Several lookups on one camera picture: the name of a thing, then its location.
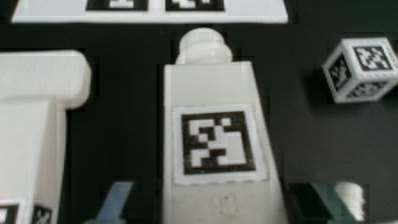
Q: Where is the white chair leg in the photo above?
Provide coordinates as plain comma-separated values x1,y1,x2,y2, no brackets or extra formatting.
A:
162,28,288,224

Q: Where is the white tagged cube left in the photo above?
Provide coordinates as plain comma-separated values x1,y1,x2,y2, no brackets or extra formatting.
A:
322,37,398,103

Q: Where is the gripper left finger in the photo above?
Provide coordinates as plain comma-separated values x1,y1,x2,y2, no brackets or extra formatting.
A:
82,181,134,224

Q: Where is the white chair back part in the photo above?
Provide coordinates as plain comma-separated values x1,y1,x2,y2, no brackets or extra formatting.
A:
0,50,91,224

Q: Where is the white chair seat part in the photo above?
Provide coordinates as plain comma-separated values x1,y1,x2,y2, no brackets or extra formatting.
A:
335,182,365,221

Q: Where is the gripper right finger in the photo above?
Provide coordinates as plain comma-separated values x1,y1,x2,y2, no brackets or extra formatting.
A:
290,182,363,224

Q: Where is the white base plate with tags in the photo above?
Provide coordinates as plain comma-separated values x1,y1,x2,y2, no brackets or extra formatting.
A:
11,0,288,24

